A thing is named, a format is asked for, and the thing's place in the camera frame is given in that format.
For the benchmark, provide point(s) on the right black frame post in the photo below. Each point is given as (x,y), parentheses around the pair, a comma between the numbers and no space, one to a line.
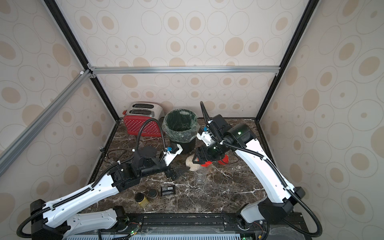
(300,29)

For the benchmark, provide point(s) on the left black frame post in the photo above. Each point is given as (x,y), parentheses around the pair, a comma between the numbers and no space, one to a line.
(63,25)

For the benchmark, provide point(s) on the small black box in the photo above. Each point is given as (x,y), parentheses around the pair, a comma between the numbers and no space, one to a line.
(168,190)

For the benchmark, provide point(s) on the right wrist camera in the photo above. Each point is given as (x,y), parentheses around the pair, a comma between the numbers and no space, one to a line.
(214,130)

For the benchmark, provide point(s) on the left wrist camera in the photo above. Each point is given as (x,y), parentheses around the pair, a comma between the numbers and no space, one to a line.
(168,153)

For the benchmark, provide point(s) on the red-lid oatmeal jar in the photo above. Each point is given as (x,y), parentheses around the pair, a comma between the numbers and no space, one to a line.
(195,167)

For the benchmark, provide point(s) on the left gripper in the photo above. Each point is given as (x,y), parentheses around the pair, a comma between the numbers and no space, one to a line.
(178,172)

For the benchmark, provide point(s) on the clear oatmeal jar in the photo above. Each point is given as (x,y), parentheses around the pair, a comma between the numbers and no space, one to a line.
(201,176)

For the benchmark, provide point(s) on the yellow spice jar black lid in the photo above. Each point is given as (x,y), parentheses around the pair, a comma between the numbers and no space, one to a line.
(141,199)

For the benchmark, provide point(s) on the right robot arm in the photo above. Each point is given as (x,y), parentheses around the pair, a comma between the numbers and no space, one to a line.
(281,195)

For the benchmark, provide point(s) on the black trash bin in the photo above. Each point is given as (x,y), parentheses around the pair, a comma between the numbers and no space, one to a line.
(188,147)

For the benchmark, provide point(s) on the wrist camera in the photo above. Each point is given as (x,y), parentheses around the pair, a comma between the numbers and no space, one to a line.
(214,130)
(168,153)

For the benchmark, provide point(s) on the black frame post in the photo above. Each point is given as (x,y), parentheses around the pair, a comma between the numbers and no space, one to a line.
(63,25)
(300,29)

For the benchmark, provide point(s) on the red toaster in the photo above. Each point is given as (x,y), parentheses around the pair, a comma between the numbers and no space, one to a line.
(138,112)

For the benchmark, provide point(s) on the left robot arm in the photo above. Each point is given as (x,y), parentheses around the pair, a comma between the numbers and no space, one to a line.
(61,218)

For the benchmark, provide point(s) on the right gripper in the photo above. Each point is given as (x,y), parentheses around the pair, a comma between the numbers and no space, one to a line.
(202,153)

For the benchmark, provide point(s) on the left diagonal aluminium rail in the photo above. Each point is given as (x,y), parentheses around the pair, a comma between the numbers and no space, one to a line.
(27,136)

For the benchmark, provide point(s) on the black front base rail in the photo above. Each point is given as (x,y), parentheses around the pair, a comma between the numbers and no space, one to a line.
(188,227)

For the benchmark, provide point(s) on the horizontal aluminium rail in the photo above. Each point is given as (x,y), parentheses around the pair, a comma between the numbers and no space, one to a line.
(185,70)

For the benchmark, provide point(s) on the small red jar lid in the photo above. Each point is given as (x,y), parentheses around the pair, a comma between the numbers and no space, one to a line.
(224,161)

